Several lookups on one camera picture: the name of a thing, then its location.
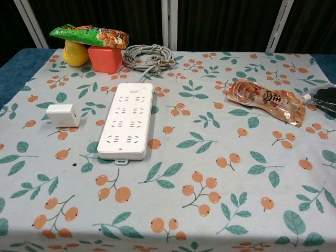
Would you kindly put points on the white plug adapter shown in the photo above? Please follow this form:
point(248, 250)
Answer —
point(61, 115)

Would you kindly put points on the white power strip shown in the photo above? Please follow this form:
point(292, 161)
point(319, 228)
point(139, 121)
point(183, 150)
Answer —
point(123, 131)

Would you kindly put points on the floral fruit-print tablecloth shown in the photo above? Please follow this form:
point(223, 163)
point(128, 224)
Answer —
point(210, 157)

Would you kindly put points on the orange-red cube block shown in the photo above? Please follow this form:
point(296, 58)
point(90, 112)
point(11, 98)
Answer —
point(105, 60)

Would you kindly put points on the orange sauce pouch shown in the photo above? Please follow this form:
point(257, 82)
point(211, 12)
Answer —
point(262, 99)

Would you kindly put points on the yellow pear toy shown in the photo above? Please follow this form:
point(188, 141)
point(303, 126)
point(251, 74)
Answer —
point(73, 56)

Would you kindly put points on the black pleated curtain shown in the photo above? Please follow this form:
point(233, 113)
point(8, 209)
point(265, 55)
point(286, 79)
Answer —
point(315, 23)
point(10, 26)
point(105, 15)
point(223, 21)

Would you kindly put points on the green snack bag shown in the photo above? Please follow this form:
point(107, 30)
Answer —
point(86, 35)

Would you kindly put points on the black gloves in plastic bag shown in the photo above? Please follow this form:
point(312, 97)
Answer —
point(325, 98)

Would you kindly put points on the blue table cover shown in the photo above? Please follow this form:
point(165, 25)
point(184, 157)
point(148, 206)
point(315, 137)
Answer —
point(15, 71)

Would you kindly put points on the white frame post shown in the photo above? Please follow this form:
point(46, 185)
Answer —
point(31, 23)
point(168, 23)
point(279, 26)

